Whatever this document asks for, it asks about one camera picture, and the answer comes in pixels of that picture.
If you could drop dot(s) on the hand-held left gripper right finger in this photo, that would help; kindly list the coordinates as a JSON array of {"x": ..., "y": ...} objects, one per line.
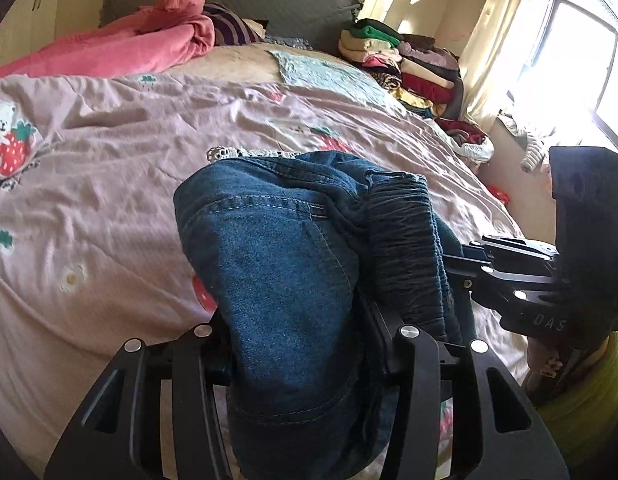
[{"x": 395, "y": 355}]

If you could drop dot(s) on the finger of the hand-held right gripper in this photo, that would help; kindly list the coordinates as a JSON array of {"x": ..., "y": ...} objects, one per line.
[
  {"x": 481, "y": 280},
  {"x": 519, "y": 249}
]

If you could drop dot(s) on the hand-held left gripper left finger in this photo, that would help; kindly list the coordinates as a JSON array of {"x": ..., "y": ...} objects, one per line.
[{"x": 219, "y": 360}]

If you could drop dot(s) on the blue denim jeans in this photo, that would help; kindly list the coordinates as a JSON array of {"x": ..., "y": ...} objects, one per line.
[{"x": 279, "y": 260}]

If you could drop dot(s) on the person's right forearm green sleeve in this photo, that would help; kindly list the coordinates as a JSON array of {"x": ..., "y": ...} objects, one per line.
[{"x": 589, "y": 410}]

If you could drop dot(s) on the person's right hand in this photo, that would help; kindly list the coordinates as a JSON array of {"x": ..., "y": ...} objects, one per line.
[{"x": 544, "y": 357}]

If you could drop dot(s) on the small red item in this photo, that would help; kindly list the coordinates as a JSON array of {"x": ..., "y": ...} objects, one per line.
[{"x": 499, "y": 194}]

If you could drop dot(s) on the white garment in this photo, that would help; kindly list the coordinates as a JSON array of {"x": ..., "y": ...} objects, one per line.
[{"x": 479, "y": 152}]

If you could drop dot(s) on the grey striped cloth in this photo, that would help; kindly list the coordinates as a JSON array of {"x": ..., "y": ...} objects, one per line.
[{"x": 534, "y": 145}]

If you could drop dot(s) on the dark red garment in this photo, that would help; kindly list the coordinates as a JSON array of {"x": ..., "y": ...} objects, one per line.
[{"x": 464, "y": 130}]

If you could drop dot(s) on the window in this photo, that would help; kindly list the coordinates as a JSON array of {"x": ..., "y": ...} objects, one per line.
[{"x": 574, "y": 70}]

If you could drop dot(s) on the pink printed bedsheet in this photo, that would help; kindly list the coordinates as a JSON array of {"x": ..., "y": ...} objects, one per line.
[{"x": 114, "y": 210}]

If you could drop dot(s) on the cream curtain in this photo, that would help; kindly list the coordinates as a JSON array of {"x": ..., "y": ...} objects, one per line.
[{"x": 504, "y": 45}]

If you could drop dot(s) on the stack of folded clothes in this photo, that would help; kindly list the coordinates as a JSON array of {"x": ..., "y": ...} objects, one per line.
[{"x": 419, "y": 65}]

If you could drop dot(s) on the light blue towel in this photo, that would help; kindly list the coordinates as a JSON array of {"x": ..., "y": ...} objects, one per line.
[{"x": 329, "y": 77}]

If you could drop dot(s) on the pink quilt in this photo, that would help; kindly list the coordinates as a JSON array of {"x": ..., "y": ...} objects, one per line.
[{"x": 114, "y": 45}]

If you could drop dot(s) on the purple striped pillow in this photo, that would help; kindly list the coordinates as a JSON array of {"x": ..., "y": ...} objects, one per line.
[{"x": 229, "y": 25}]

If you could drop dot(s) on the grey headboard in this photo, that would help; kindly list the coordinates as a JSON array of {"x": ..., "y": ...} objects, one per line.
[{"x": 289, "y": 5}]

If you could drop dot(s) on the cream wardrobe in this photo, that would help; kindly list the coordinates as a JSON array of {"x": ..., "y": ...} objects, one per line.
[{"x": 44, "y": 10}]

